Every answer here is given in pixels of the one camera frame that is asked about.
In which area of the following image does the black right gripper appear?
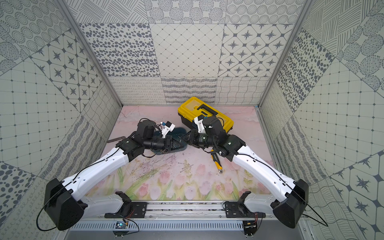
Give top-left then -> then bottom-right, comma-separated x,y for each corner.
180,128 -> 218,149

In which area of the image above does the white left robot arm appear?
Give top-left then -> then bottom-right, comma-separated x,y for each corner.
42,119 -> 175,231

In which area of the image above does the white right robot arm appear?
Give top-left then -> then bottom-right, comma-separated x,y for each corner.
185,116 -> 309,229

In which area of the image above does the teal plastic storage box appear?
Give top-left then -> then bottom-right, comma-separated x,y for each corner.
151,127 -> 188,155

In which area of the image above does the yellow black utility knife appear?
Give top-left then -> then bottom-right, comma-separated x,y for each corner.
211,151 -> 223,174

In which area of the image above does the dark metal L-shaped wrench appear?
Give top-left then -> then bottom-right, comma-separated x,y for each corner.
107,136 -> 126,143

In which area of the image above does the yellow black toolbox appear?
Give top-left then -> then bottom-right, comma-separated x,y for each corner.
178,97 -> 234,133

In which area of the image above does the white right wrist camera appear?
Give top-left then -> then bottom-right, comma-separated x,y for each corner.
194,116 -> 206,134

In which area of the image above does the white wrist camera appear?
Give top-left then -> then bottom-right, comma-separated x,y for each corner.
194,116 -> 206,134
161,121 -> 175,139

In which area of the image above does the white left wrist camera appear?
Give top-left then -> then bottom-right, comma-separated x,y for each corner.
161,121 -> 175,139

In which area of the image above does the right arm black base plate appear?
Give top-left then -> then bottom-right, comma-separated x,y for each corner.
222,201 -> 266,219

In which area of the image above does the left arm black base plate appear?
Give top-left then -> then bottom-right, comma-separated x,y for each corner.
104,202 -> 148,219

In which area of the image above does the aluminium mounting rail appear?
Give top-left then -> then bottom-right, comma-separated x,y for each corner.
82,197 -> 277,220

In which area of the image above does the white slotted cable duct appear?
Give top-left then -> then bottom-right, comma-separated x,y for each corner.
70,220 -> 243,232

